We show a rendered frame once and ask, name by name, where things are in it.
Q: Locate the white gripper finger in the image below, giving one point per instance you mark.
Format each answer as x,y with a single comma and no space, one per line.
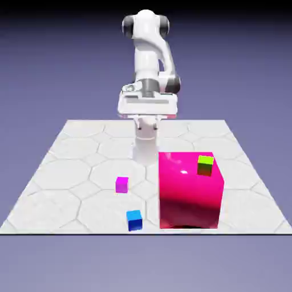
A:
156,127
139,127

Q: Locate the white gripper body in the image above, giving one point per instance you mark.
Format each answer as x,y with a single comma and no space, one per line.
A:
147,108

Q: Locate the small green cube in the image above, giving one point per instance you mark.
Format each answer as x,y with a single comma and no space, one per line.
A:
204,166

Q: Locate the small blue cube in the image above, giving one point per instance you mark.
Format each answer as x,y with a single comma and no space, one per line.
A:
134,220

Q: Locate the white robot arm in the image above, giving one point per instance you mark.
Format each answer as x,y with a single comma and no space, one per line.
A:
146,45

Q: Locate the small magenta cube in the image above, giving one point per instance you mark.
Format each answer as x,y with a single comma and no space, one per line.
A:
121,185

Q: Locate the large pink box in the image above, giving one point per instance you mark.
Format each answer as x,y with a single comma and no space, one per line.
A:
189,196

